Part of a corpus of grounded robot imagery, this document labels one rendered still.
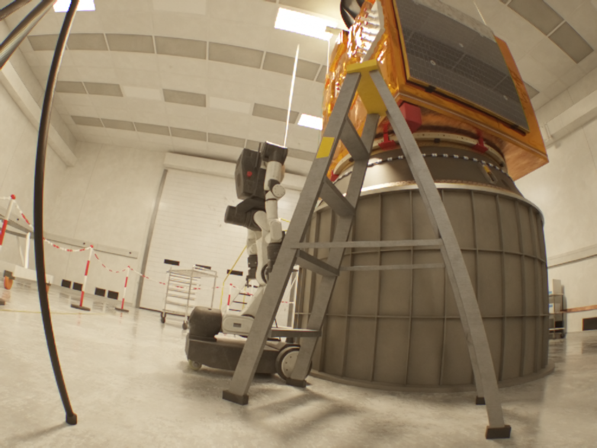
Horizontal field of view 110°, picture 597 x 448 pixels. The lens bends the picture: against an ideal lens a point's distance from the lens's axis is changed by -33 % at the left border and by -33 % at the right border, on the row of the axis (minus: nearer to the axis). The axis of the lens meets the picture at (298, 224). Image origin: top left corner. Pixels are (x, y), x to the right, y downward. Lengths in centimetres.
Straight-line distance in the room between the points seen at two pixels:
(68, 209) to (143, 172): 299
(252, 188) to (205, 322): 85
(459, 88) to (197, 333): 246
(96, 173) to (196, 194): 379
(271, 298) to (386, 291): 83
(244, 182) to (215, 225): 811
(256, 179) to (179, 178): 877
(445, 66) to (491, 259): 151
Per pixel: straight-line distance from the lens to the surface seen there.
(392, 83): 225
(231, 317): 178
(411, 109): 214
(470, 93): 262
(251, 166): 199
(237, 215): 190
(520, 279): 209
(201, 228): 1000
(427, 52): 264
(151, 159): 1121
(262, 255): 190
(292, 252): 116
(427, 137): 238
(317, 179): 124
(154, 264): 997
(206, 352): 169
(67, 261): 1111
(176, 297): 660
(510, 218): 213
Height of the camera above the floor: 35
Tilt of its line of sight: 18 degrees up
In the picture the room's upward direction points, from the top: 6 degrees clockwise
